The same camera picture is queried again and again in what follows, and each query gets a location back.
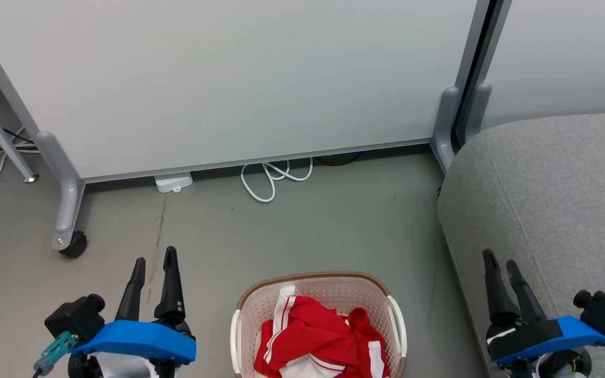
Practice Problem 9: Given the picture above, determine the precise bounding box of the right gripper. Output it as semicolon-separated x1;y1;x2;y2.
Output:
483;249;593;378

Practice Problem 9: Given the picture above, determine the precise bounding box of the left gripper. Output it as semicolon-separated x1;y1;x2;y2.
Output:
68;246;196;378

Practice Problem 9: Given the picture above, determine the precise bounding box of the grey fabric sofa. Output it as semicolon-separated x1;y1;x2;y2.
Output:
437;111;605;378

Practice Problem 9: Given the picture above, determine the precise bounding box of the red white garment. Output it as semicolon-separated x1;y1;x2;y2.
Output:
254;286;391;378

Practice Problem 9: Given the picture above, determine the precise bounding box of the black caster wheel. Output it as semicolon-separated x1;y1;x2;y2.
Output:
59;231;88;259

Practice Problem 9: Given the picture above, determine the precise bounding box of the white power adapter box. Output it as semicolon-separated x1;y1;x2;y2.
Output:
154;172;194;194

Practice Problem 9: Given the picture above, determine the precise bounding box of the beige perforated laundry basket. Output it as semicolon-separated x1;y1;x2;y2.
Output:
230;271;408;378

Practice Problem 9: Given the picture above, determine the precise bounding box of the long grey partition foot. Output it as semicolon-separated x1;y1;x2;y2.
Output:
35;131;87;251

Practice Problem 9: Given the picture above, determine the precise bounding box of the short grey partition foot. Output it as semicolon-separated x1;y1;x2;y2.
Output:
431;86;462;174
463;82;493;145

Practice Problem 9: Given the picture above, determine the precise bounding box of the wide white partition panel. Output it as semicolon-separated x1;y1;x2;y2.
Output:
0;0;493;184

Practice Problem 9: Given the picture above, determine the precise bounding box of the narrow white partition panel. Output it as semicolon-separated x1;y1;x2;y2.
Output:
478;0;605;132

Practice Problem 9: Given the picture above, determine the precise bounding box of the blue left camera bracket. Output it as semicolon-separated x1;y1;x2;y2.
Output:
71;320;197;366

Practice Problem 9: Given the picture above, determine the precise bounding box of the blue camera bracket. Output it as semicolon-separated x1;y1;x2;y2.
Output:
493;315;605;367
71;320;197;366

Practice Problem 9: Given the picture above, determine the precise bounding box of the blue right camera bracket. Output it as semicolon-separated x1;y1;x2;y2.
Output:
493;315;605;367

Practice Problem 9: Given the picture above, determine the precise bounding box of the teal left camera connector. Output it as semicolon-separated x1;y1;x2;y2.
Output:
34;331;79;376

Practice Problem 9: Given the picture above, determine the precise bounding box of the coiled white cable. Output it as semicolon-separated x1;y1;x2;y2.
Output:
240;157;315;204

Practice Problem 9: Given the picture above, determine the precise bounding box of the black floor cable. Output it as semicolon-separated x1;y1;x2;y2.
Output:
315;151;364;167

